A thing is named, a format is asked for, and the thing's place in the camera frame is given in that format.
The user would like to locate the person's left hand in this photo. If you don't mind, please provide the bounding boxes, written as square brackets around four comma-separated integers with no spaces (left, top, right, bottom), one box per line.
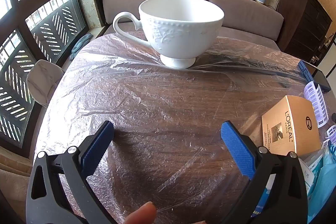
[123,201,158,224]

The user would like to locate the white embossed cup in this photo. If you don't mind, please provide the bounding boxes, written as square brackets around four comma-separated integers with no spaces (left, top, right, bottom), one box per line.
[113,0,225,69]

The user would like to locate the tablet in dark blue case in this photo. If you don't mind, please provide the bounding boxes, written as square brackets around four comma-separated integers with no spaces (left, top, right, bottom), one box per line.
[298,61,332,93]

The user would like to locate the grey chair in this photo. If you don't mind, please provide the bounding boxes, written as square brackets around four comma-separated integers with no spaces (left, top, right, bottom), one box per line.
[26,59,64,106]

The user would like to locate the gold cardboard box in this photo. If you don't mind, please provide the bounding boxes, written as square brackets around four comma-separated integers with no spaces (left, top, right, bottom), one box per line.
[261,95,322,157]

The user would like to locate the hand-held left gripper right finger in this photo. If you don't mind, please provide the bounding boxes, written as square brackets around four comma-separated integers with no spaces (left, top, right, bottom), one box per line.
[220,120,308,224]

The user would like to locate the teal packets pile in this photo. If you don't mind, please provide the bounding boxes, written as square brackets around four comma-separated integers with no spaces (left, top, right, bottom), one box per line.
[314,143,336,224]

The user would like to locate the dark wooden cabinet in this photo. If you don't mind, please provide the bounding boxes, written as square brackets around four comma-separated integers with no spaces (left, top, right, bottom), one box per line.
[277,0,333,63]

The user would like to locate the blue slippers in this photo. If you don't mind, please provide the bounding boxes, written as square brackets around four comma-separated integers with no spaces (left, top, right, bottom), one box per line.
[70,33,93,60]

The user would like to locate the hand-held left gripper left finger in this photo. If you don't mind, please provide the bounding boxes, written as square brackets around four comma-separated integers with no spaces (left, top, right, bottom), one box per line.
[25,120,124,224]

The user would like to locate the beige upholstered armchair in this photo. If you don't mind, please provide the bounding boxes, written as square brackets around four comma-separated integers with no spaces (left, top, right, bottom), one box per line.
[0,145,34,214]

